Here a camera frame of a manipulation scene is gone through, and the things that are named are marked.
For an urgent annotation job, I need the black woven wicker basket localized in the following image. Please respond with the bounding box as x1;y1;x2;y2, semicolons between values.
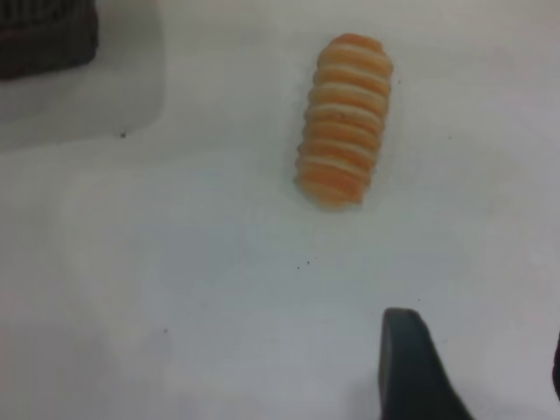
0;0;99;82

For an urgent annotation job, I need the orange ridged bread roll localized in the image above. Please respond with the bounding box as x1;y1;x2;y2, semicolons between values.
292;32;394;214

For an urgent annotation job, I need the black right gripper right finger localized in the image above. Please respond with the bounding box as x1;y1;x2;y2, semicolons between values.
551;331;560;404

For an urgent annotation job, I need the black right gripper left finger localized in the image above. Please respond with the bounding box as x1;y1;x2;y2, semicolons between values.
377;307;476;420

